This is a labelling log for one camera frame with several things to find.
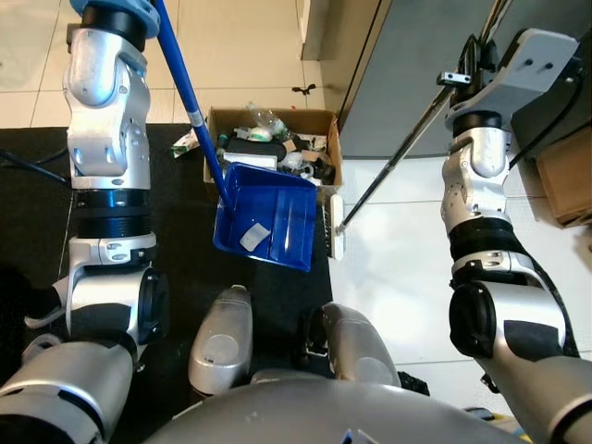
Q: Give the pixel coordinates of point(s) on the black floor mat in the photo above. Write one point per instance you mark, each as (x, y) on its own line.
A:
(185, 231)
(28, 231)

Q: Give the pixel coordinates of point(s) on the clear plastic bottle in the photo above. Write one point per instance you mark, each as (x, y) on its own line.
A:
(266, 120)

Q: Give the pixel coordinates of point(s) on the crumpled green white wrapper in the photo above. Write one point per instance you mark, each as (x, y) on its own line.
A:
(185, 141)

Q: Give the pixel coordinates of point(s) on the silver robot left leg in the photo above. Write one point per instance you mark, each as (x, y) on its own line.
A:
(222, 342)

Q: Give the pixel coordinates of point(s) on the white paper scrap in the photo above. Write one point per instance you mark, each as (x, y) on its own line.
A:
(254, 238)

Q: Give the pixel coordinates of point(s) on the open cardboard rubbish box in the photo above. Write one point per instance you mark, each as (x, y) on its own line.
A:
(319, 118)

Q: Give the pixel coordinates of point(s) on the silver robot leg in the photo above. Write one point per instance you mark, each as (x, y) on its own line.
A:
(361, 347)
(222, 342)

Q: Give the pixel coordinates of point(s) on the closed brown cardboard box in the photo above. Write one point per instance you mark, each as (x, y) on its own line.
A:
(566, 185)

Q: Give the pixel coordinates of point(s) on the white flat carton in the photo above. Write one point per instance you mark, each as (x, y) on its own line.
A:
(250, 159)

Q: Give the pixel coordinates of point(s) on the grey cabinet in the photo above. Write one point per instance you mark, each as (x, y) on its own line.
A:
(407, 55)

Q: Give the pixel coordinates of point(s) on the silver robot right leg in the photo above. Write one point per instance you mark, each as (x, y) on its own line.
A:
(361, 347)

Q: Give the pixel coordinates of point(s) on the blue plastic dustpan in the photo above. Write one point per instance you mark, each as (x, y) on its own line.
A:
(277, 217)

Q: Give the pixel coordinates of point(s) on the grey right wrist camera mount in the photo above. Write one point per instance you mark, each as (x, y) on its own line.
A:
(527, 74)

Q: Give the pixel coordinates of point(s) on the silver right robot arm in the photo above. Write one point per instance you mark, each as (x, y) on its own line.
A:
(504, 305)

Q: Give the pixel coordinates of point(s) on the grey robot torso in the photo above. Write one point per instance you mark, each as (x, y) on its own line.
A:
(324, 416)

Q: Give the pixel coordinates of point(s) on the beige wooden panel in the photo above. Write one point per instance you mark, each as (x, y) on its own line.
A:
(319, 28)

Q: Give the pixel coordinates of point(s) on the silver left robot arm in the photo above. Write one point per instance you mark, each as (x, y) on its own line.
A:
(102, 120)

